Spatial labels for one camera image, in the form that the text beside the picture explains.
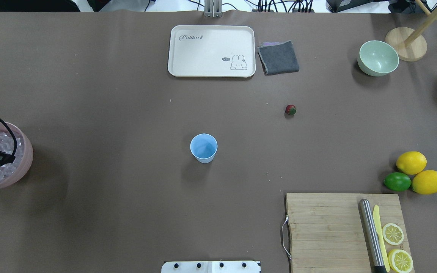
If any light blue cup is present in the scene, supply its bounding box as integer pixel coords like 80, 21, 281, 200
190, 133, 217, 163

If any wooden cup stand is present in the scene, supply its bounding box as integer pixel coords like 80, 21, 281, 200
385, 0, 437, 62

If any pink bowl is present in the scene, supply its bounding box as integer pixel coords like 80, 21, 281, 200
0, 123, 33, 188

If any cream rabbit serving tray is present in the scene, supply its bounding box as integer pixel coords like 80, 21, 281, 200
168, 25, 256, 78

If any grey folded cloth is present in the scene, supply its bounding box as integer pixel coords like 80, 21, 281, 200
257, 40, 300, 75

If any red strawberry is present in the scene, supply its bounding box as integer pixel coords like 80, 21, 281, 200
285, 104, 297, 115

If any wooden cutting board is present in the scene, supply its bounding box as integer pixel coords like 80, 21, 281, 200
285, 193, 406, 273

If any mint green bowl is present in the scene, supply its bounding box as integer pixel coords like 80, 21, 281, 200
357, 40, 399, 77

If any green lime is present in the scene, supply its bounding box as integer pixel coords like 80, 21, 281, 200
383, 172, 412, 191

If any lemon slice upper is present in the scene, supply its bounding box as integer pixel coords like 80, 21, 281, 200
382, 223, 404, 246

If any lemon slice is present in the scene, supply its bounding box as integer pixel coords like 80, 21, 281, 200
387, 249, 414, 273
382, 223, 404, 246

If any yellow lemon upper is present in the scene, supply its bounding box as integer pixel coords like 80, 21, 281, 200
396, 151, 427, 175

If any yellow lemon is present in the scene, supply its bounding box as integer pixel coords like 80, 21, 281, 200
411, 170, 437, 195
396, 151, 427, 175

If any lemon slice lower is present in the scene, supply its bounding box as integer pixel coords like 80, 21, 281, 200
387, 249, 414, 273

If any yellow lemon lower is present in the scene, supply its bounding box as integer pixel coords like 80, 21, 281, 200
411, 170, 437, 195

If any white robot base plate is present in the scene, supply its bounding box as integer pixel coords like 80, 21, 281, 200
161, 260, 261, 273

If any aluminium frame post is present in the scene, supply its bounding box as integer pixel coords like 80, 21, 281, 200
203, 0, 223, 18

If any steel handled knife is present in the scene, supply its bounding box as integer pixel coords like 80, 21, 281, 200
359, 199, 387, 273

